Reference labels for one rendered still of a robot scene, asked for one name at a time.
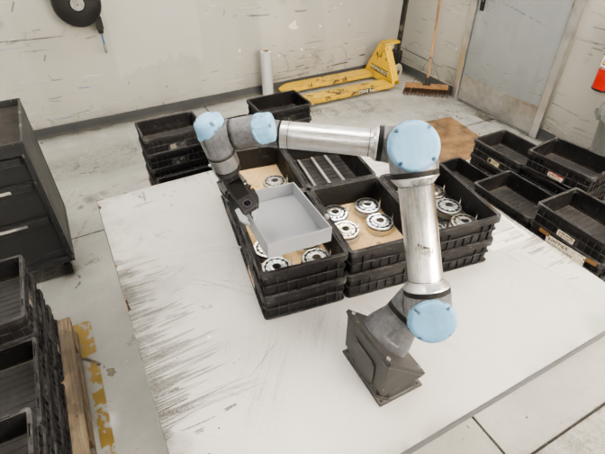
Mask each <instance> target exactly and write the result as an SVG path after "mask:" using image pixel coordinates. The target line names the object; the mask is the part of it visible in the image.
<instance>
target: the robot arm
mask: <svg viewBox="0 0 605 454"><path fill-rule="evenodd" d="M194 129H195V132H196V134H197V139H198V141H199V142H200V143H201V145H202V147H203V151H204V153H205V155H206V157H207V159H208V160H209V162H210V164H208V167H209V168H212V170H213V172H214V173H215V175H216V177H217V178H219V179H220V180H219V181H217V182H216V183H217V186H218V188H219V189H220V191H221V195H222V196H223V197H224V198H225V199H226V200H227V201H228V203H226V204H227V205H228V210H229V212H230V213H231V214H232V215H233V216H234V217H235V218H237V219H238V220H239V221H241V222H242V223H244V224H246V225H248V226H250V225H251V224H250V221H249V220H248V217H247V214H249V213H250V215H251V217H252V219H253V220H254V222H256V219H257V212H258V205H259V198H258V195H257V193H256V190H255V188H251V184H248V183H247V180H246V179H245V178H244V177H243V176H242V175H241V174H240V169H241V167H240V164H239V158H238V155H237V153H236V151H235V149H239V148H245V147H249V146H260V147H273V148H284V149H293V150H309V151H318V152H328V153H337V154H345V155H354V156H363V157H370V158H371V159H372V160H373V161H379V162H384V163H388V164H389V169H390V178H391V181H392V182H393V183H394V184H395V185H397V186H398V193H399V201H400V209H401V218H402V233H403V241H404V249H405V258H406V266H407V274H408V281H407V282H406V283H405V284H404V286H403V287H402V288H401V289H400V290H399V291H398V292H397V293H396V294H395V296H394V297H393V298H392V299H391V300H390V301H389V302H388V303H387V304H386V305H385V306H383V307H381V308H379V309H378V310H376V311H374V312H372V313H370V314H369V315H368V316H367V317H366V318H365V319H364V323H365V326H366V328H367V329H368V330H369V332H370V333H371V334H372V336H373V337H374V338H375V339H376V340H377V341H378V342H379V343H380V344H381V345H382V346H383V347H384V348H386V349H387V350H388V351H390V352H391V353H392V354H393V355H395V356H397V357H400V358H403V357H404V356H405V355H406V354H407V353H408V352H409V350H410V348H411V344H412V343H413V341H414V339H415V337H416V338H417V339H419V340H420V341H424V342H427V343H437V342H441V341H444V340H446V339H448V338H449V337H450V336H451V335H452V334H453V333H454V331H455V330H456V326H457V316H456V311H455V309H454V308H453V304H452V292H451V285H450V283H449V282H448V281H446V280H445V279H444V278H443V268H442V259H441V250H440V241H439V232H438V214H437V205H436V196H435V187H434V182H435V180H436V179H437V178H438V176H439V175H440V174H439V163H438V156H439V153H440V146H441V145H440V139H439V136H438V133H437V132H436V130H435V129H434V128H433V127H432V126H431V125H429V124H428V123H425V122H423V121H420V120H408V121H404V122H402V123H399V124H398V125H394V126H382V125H378V126H376V127H375V128H374V129H369V128H359V127H349V126H339V125H329V124H319V123H300V122H290V121H280V120H275V119H274V117H273V115H272V114H271V113H269V112H266V113H255V114H251V115H246V116H241V117H237V118H232V119H225V120H224V119H223V117H221V114H220V113H218V112H207V113H203V114H201V115H200V116H198V117H197V118H196V119H195V121H194ZM220 182H221V183H220ZM219 183H220V184H219Z"/></svg>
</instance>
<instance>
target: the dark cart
mask: <svg viewBox="0 0 605 454"><path fill-rule="evenodd" d="M16 255H22V256H23V258H24V264H25V266H27V271H28V272H31V273H33V272H37V271H40V270H43V269H45V268H51V267H54V266H57V265H60V264H64V266H65V269H66V270H67V271H68V273H69V274H72V273H74V272H75V271H74V269H73V266H72V265H73V264H72V263H71V262H70V261H72V260H75V253H74V249H73V243H72V239H71V234H70V229H69V224H68V216H67V210H66V206H65V205H64V202H63V200H62V197H61V195H60V193H59V190H58V188H57V185H56V183H55V180H54V178H53V176H52V174H51V172H50V168H49V166H48V164H47V161H46V159H45V157H44V155H43V153H42V150H41V147H40V144H39V143H38V141H37V138H36V136H35V133H34V131H33V129H32V126H31V124H30V121H29V119H28V116H27V114H26V112H25V110H24V108H23V104H22V102H21V99H20V98H14V99H9V100H4V101H0V260H1V259H7V258H10V257H12V256H16Z"/></svg>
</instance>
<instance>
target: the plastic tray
mask: <svg viewBox="0 0 605 454"><path fill-rule="evenodd" d="M256 193H257V195H258V198H259V205H258V212H257V219H256V222H254V220H253V219H252V217H251V215H250V213H249V214H247V217H248V220H249V221H250V224H251V225H250V226H248V227H249V228H250V230H251V231H252V233H253V235H254V236H255V238H256V239H257V242H258V243H259V245H260V247H261V248H262V250H263V251H264V252H265V254H266V256H267V258H268V259H271V258H273V257H277V256H280V255H284V254H287V253H290V252H294V251H297V250H302V249H306V248H309V247H312V246H315V245H319V244H322V243H325V242H328V241H331V234H332V227H331V226H330V224H329V223H328V222H327V221H326V220H325V219H324V217H323V216H322V215H321V214H320V212H319V211H318V210H317V209H316V208H315V206H314V205H313V204H312V203H311V202H310V200H309V199H308V198H307V197H306V196H305V194H304V193H303V192H302V191H301V190H300V188H299V187H298V186H297V185H296V184H295V183H294V182H292V183H287V184H283V185H279V186H271V187H268V188H263V189H259V190H256Z"/></svg>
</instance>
